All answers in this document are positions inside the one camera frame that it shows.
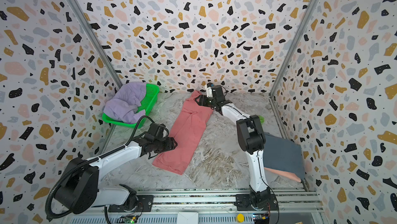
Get left aluminium corner post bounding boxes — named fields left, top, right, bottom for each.
left=67, top=0, right=123, bottom=88

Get aluminium corner post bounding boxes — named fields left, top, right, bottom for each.
left=67, top=0, right=123, bottom=88
left=269, top=0, right=318, bottom=98

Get folded salmon pink t-shirt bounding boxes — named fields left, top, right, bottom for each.
left=264, top=167, right=301, bottom=183

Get right aluminium corner post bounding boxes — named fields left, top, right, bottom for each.
left=269, top=0, right=318, bottom=98

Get green plastic basket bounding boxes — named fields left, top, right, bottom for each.
left=102, top=83, right=160, bottom=129

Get folded dark grey t-shirt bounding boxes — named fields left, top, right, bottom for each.
left=263, top=133, right=305, bottom=180

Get yellow round button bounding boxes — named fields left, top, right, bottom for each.
left=236, top=214, right=245, bottom=223

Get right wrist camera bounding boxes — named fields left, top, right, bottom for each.
left=205, top=82, right=214, bottom=98

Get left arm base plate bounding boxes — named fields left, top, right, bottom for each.
left=108, top=195, right=154, bottom=214

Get green plastic grape bunch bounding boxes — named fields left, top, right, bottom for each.
left=259, top=116, right=265, bottom=124

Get white box on rail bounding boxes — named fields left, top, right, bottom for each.
left=177, top=212, right=199, bottom=224

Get lavender t-shirt in basket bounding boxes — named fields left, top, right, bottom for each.
left=103, top=82, right=146, bottom=124

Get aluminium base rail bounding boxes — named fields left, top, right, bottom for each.
left=58, top=188, right=326, bottom=224

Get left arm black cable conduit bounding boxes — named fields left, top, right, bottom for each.
left=44, top=115, right=156, bottom=224

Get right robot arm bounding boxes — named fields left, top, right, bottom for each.
left=194, top=83, right=271, bottom=210

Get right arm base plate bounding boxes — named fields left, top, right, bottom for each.
left=234, top=193, right=279, bottom=211

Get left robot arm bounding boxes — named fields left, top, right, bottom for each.
left=45, top=123, right=178, bottom=219

